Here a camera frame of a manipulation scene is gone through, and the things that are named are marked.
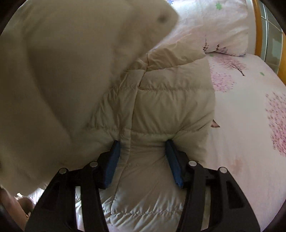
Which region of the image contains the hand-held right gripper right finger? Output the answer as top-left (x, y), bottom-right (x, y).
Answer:
top-left (165, 139), bottom-right (261, 232)

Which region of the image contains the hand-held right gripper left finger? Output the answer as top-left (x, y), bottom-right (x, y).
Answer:
top-left (24, 140), bottom-right (121, 232)

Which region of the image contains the cream quilted down jacket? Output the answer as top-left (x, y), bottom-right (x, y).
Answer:
top-left (0, 0), bottom-right (216, 232)

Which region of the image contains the floral pink bed sheet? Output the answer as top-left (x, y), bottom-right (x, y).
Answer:
top-left (201, 52), bottom-right (286, 231)

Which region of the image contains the floral pink pillow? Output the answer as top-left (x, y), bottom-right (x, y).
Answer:
top-left (154, 0), bottom-right (249, 57)

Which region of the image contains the frosted glass panel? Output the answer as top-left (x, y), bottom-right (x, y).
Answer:
top-left (260, 4), bottom-right (286, 74)

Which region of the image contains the orange wooden headboard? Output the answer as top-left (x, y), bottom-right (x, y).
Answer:
top-left (251, 0), bottom-right (266, 59)

